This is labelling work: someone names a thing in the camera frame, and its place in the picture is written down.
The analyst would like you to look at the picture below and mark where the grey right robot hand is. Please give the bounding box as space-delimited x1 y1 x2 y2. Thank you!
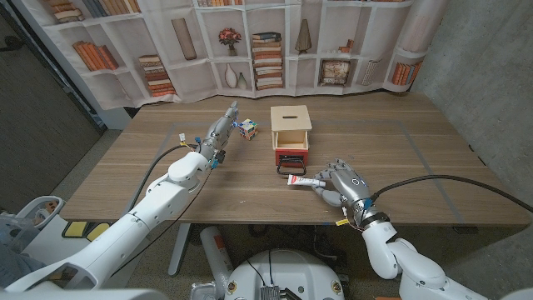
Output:
310 157 391 228

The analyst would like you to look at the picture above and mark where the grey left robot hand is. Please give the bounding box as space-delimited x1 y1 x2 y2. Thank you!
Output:
199 100 240 168

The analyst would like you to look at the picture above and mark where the white red toothpaste tube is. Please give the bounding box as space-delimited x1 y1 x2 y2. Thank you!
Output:
286 174 327 188

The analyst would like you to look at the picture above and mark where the multicolour puzzle cube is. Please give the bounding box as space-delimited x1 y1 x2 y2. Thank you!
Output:
237 118 259 142

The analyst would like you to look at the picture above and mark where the printed bookshelf backdrop cloth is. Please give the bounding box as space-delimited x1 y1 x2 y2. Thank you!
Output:
12 0 451 112

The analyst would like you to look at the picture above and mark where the light wooden slotted box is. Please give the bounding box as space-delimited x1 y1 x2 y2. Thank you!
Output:
270 104 313 151

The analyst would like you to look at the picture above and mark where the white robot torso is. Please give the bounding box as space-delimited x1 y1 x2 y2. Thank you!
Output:
224 248 346 300

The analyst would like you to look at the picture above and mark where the white cylinder with orange label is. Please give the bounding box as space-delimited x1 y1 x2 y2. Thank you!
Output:
199 226 235 299

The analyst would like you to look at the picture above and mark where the grey metal table leg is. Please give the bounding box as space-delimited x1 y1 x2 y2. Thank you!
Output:
167 223 192 278

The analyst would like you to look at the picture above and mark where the yellow black-edged pad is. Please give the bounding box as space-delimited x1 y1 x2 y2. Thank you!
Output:
86 222 112 243
62 221 87 239

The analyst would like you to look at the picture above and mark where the crumpled silver foil tray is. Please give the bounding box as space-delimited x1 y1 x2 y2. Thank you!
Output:
191 282 217 300

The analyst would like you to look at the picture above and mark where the person in blue jeans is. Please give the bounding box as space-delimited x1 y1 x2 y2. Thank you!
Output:
0 214 47 288

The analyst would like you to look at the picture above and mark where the right wrist connector wire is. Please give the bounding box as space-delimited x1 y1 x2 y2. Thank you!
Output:
335 207 363 232

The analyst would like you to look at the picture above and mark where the wrist connector wire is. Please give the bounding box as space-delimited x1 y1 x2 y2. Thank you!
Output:
335 207 363 232
177 132 201 149

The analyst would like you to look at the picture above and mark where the left wrist connector wire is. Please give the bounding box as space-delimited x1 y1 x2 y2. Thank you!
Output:
177 132 201 149

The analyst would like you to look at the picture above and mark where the red drawer with black handle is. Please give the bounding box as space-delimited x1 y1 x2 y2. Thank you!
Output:
274 141 310 177

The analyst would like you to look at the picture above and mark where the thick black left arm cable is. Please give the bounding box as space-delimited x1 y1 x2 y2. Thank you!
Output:
124 142 201 213

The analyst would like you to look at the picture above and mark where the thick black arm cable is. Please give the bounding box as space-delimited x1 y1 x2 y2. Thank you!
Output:
370 174 533 213
124 142 201 213

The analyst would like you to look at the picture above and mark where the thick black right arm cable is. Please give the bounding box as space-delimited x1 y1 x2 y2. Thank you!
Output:
370 174 533 213

